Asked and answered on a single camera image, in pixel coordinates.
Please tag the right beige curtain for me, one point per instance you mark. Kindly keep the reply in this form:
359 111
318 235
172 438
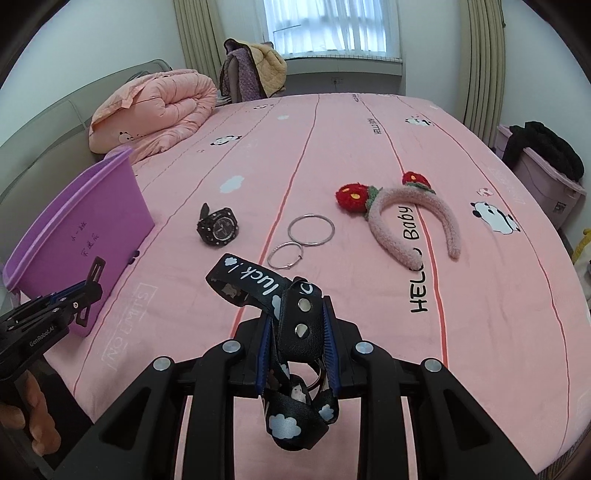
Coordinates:
482 67

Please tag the dark red hair clip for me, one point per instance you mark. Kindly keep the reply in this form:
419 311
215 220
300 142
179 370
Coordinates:
92 291

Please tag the person left hand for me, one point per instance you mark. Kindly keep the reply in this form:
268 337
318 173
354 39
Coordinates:
45 438

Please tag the pink fuzzy flower headband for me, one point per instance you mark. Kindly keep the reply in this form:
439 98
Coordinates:
414 191

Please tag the beige curtain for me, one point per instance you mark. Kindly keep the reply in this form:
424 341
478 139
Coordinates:
201 36
482 67

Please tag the window with white curtain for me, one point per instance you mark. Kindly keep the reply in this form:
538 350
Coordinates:
367 29

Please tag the chair with draped clothes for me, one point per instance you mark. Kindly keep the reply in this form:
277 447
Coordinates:
251 71

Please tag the purple plastic basin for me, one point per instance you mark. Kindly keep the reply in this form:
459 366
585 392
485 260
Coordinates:
101 213

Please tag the folded pink quilt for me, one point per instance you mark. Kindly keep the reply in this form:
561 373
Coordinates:
152 113

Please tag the black clothes on box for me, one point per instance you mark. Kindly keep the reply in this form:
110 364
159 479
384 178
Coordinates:
548 145

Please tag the pink storage box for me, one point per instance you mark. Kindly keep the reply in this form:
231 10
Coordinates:
555 193

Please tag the left beige curtain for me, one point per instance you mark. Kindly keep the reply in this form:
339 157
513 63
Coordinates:
201 36

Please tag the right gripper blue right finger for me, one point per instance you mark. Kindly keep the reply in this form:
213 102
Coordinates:
331 346

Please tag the black wrist watch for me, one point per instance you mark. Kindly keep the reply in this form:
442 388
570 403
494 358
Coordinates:
217 228

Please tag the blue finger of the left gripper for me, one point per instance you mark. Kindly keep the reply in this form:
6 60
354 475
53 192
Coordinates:
78 297

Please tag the grey bed headboard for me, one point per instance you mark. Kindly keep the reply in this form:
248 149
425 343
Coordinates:
51 149

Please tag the pink bed sheet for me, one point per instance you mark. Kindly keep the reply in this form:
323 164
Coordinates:
508 318

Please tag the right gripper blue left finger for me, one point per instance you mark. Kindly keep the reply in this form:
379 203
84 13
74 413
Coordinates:
263 356

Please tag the yellow clothes pile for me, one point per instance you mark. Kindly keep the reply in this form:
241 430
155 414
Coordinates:
581 254

